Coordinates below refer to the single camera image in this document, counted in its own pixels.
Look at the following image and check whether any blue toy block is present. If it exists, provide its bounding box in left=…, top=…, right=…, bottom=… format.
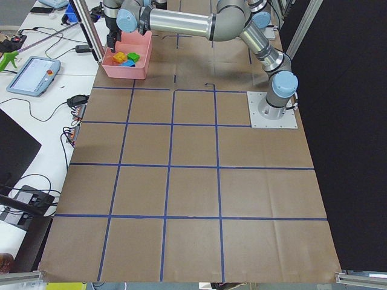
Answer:
left=120, top=59, right=135, bottom=67

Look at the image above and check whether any green toy block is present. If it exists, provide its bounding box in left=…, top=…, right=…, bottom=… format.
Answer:
left=126, top=53, right=140, bottom=63

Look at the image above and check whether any teach pendant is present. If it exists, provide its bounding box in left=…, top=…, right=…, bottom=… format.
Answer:
left=6, top=56, right=61, bottom=97

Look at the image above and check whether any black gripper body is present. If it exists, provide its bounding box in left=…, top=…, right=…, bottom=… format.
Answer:
left=91, top=2, right=121, bottom=38

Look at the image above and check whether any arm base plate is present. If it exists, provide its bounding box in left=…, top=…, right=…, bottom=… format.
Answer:
left=247, top=91, right=298, bottom=129
left=262, top=26, right=278, bottom=40

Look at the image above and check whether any reacher grabber tool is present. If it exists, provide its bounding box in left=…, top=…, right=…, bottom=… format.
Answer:
left=0, top=23, right=79, bottom=72

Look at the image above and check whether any aluminium frame post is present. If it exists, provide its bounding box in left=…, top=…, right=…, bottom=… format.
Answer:
left=69, top=0, right=105, bottom=63

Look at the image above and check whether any blue storage bin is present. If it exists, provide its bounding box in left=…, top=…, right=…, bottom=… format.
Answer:
left=65, top=4, right=78, bottom=24

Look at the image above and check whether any black laptop adapter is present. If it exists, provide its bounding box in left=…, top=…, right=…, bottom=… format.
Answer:
left=74, top=45, right=91, bottom=54

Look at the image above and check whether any pink plastic box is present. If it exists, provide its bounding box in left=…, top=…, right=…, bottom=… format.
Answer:
left=102, top=31, right=152, bottom=80

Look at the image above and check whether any yellow toy block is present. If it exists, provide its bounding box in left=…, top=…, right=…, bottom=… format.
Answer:
left=112, top=51, right=128, bottom=63

